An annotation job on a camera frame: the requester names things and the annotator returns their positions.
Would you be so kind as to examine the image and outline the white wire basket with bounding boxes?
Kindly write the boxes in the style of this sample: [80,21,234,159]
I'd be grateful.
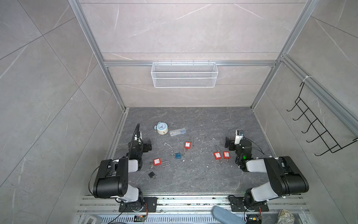
[151,62,218,88]

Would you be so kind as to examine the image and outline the blue padlock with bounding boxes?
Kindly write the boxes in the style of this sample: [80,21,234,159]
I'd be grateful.
[170,151,185,159]

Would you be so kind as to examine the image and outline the small black padlock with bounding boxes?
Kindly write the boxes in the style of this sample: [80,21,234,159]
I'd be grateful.
[148,167,157,179]

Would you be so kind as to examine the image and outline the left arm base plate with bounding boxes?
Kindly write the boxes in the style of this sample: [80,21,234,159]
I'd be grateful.
[118,197,158,212]

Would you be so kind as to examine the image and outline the blue slipper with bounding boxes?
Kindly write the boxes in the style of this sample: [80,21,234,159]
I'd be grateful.
[211,206,246,224]

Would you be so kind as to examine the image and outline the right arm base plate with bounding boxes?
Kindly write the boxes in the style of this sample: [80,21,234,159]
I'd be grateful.
[228,195,269,212]

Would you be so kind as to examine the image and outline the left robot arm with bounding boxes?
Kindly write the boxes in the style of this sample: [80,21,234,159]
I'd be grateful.
[88,123,152,207]

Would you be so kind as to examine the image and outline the red padlock long shackle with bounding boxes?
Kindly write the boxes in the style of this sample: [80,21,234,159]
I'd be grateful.
[153,158,170,168]

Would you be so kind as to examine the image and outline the patterned shoe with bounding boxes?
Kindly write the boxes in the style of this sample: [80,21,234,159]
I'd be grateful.
[276,209,295,224]

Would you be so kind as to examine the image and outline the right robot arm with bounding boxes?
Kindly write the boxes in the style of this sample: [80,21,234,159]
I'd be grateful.
[225,130,309,210]

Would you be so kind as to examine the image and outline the black wire hook rack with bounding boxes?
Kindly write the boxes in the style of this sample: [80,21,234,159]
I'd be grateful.
[286,82,358,157]

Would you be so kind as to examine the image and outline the aluminium rail front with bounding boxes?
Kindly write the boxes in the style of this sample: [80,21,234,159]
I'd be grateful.
[75,192,310,215]

